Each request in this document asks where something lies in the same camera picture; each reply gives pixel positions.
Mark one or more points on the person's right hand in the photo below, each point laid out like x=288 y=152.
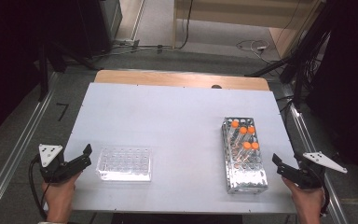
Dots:
x=307 y=205

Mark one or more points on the aluminium floor rail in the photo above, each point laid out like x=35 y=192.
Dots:
x=317 y=161
x=15 y=146

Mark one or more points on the white table board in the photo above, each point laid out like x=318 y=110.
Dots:
x=174 y=124

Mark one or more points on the metal test tube rack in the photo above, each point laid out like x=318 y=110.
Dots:
x=247 y=177

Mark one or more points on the dark equipment cabinet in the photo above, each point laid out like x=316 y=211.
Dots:
x=99 y=28

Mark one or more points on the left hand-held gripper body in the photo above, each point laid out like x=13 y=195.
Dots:
x=51 y=169

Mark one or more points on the clear plastic well plate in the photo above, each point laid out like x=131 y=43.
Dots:
x=124 y=165

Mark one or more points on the person's left hand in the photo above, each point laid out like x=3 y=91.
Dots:
x=59 y=199

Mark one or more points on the light wooden furniture frame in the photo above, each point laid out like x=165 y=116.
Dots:
x=230 y=11

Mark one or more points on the wooden table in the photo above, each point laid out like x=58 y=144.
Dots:
x=167 y=79

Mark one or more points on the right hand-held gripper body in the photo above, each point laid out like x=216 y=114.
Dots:
x=310 y=177

